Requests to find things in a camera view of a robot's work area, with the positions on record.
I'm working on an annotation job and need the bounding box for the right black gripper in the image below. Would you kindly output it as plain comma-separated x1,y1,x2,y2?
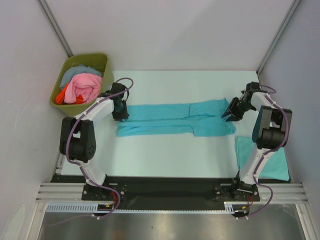
222,97,256,122

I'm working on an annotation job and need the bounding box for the cyan blue t shirt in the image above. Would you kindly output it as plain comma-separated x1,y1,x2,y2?
116,98,237,137

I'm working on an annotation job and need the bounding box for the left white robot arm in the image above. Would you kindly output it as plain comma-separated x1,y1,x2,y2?
59,82,129,200

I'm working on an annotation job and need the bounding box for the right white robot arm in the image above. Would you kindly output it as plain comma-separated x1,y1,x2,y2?
222,82,293,201

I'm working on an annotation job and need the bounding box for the pink t shirt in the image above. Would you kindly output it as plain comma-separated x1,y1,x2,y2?
63,73,103,104

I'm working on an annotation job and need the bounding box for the orange red t shirt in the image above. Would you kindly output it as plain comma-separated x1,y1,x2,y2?
55,83,85,105

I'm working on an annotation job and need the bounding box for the grey blue t shirt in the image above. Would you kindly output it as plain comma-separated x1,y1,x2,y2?
59,64,103,90

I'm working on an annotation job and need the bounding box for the folded teal t shirt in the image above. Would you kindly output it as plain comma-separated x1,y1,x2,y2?
235,136,290,181

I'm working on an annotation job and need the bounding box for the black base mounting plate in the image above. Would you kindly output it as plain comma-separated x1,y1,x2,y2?
50,174,291,210

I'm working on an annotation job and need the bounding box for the aluminium extrusion rail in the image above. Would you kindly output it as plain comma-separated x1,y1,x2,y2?
36,183,85,203

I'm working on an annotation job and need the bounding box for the white slotted cable duct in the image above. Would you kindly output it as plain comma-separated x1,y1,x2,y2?
46,202,250,214

